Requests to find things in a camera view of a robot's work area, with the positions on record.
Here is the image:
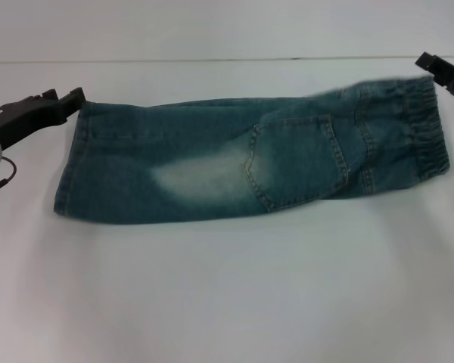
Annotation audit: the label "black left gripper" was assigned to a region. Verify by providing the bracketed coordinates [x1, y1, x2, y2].
[0, 87, 86, 151]

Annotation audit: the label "blue denim shorts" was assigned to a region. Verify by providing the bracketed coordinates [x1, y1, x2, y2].
[52, 74, 451, 225]

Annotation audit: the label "black cable with silver plug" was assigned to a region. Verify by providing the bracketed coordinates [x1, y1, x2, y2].
[0, 157, 19, 199]

